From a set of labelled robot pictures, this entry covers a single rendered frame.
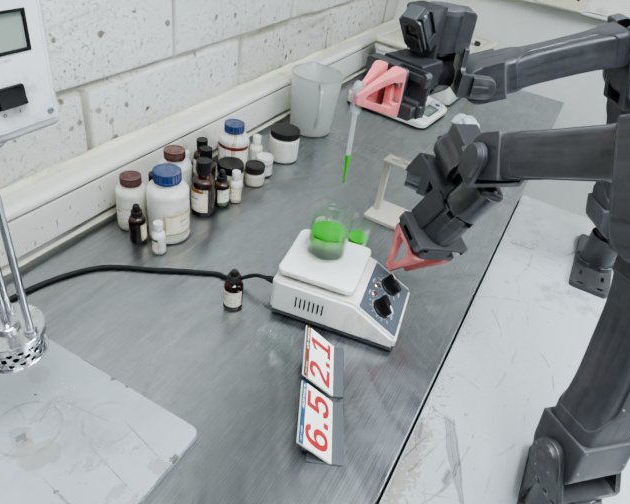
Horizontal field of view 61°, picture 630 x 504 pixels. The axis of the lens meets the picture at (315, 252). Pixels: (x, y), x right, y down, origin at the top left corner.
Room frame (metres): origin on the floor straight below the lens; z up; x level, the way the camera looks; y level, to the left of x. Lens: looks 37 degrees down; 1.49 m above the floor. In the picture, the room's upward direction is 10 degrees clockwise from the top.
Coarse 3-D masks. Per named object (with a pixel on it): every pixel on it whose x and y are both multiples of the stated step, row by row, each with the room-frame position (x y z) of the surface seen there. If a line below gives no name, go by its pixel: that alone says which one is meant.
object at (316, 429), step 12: (312, 396) 0.44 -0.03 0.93; (312, 408) 0.42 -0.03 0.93; (324, 408) 0.43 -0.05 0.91; (312, 420) 0.40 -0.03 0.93; (324, 420) 0.42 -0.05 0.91; (312, 432) 0.39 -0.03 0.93; (324, 432) 0.40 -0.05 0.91; (312, 444) 0.37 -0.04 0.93; (324, 444) 0.38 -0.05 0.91; (324, 456) 0.37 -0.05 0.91
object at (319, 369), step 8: (312, 336) 0.54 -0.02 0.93; (312, 344) 0.52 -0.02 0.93; (320, 344) 0.54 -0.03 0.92; (328, 344) 0.55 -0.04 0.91; (312, 352) 0.51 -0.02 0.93; (320, 352) 0.52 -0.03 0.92; (328, 352) 0.53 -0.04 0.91; (312, 360) 0.49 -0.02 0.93; (320, 360) 0.51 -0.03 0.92; (328, 360) 0.52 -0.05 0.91; (312, 368) 0.48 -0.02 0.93; (320, 368) 0.49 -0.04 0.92; (328, 368) 0.50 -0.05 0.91; (312, 376) 0.47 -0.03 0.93; (320, 376) 0.48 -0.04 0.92; (328, 376) 0.49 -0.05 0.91; (320, 384) 0.47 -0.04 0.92; (328, 384) 0.48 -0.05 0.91
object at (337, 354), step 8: (320, 336) 0.55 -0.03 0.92; (304, 344) 0.51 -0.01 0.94; (304, 352) 0.50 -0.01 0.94; (336, 352) 0.54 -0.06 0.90; (304, 360) 0.48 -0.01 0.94; (336, 360) 0.53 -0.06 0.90; (336, 368) 0.51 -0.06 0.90; (304, 376) 0.46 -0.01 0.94; (336, 376) 0.50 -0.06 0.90; (312, 384) 0.48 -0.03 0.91; (336, 384) 0.48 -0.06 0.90; (320, 392) 0.47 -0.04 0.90; (328, 392) 0.46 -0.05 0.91; (336, 392) 0.47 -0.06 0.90
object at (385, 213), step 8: (384, 160) 0.95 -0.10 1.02; (392, 160) 0.95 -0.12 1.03; (400, 160) 0.96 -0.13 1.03; (384, 168) 0.95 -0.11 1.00; (384, 176) 0.95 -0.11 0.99; (384, 184) 0.95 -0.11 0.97; (384, 192) 0.96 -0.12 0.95; (376, 200) 0.95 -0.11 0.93; (384, 200) 0.99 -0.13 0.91; (376, 208) 0.95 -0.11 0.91; (384, 208) 0.96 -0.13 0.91; (392, 208) 0.97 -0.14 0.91; (400, 208) 0.97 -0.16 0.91; (368, 216) 0.92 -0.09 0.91; (376, 216) 0.93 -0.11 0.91; (384, 216) 0.93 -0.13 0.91; (392, 216) 0.94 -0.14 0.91; (384, 224) 0.91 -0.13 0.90; (392, 224) 0.91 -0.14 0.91
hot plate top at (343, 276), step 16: (304, 240) 0.69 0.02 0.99; (288, 256) 0.64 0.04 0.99; (304, 256) 0.65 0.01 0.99; (352, 256) 0.67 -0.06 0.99; (368, 256) 0.68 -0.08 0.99; (288, 272) 0.61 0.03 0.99; (304, 272) 0.61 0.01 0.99; (320, 272) 0.62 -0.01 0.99; (336, 272) 0.62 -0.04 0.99; (352, 272) 0.63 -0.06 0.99; (336, 288) 0.59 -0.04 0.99; (352, 288) 0.59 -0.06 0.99
